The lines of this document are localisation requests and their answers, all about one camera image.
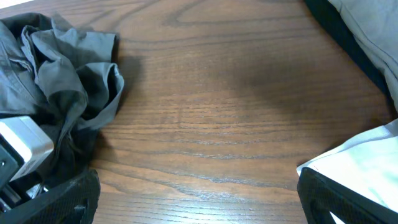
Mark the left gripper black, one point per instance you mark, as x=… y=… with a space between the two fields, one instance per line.
x=18 y=191

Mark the khaki shorts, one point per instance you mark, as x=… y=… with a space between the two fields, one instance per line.
x=374 y=26

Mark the grey shorts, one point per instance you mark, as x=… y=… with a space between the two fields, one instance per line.
x=66 y=80

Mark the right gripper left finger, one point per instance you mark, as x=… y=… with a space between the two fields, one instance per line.
x=74 y=201

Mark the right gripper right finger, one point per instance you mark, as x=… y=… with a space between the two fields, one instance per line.
x=321 y=198

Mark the white garment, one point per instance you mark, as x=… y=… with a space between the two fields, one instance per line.
x=365 y=163

